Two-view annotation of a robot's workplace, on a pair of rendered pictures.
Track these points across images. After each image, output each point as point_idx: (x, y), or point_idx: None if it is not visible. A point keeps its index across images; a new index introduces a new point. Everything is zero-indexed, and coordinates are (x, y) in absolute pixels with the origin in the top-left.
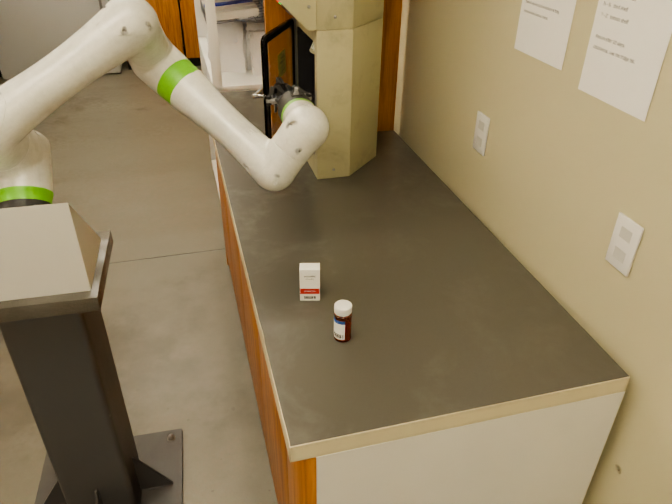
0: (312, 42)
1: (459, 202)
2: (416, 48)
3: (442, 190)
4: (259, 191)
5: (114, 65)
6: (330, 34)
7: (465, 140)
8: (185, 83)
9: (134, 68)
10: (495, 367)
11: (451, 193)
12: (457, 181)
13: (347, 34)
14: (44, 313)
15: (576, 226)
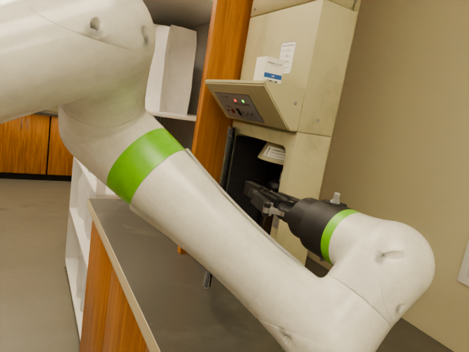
0: (263, 150)
1: (444, 348)
2: (332, 172)
3: (409, 328)
4: (198, 334)
5: (46, 101)
6: (309, 139)
7: (435, 270)
8: (172, 166)
9: (70, 130)
10: None
11: (422, 332)
12: (417, 316)
13: (324, 142)
14: None
15: None
